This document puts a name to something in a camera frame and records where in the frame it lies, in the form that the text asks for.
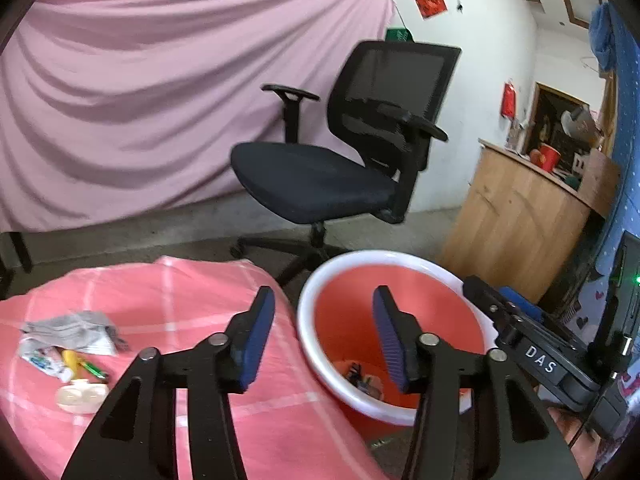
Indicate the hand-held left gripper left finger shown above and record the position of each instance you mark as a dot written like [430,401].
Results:
[257,340]

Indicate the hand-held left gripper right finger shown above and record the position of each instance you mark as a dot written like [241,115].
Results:
[387,340]

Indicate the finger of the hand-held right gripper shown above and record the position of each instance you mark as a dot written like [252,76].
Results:
[481,292]
[520,304]

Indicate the blue wrapper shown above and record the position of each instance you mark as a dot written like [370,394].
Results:
[359,376]

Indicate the pink plastic bin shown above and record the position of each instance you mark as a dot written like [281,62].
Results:
[350,310]

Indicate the green lighter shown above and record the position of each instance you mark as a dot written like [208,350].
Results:
[95,370]

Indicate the grey wrapper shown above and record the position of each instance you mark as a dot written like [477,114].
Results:
[75,327]

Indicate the cream plastic case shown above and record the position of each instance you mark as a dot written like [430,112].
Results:
[80,396]

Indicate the small yellow tube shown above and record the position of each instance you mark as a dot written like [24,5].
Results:
[70,360]

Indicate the white squeezed tube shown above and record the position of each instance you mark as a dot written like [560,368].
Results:
[40,360]

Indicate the person's right hand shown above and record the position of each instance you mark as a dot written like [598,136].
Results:
[567,422]

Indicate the wooden cabinet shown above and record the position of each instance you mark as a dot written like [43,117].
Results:
[515,210]

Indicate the pink plaid blanket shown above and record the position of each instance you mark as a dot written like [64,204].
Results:
[310,425]

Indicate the red cup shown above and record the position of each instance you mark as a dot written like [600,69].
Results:
[549,156]

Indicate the black office chair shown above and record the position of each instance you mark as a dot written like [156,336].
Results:
[310,180]

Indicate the red hanging ornament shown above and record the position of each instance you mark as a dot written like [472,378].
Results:
[509,100]

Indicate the blue printed curtain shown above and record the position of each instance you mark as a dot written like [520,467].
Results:
[627,135]

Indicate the green basket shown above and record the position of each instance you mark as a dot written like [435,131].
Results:
[400,35]

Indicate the pink hanging sheet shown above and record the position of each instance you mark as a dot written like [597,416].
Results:
[150,85]

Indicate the black metal frame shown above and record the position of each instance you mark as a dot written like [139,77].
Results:
[21,250]

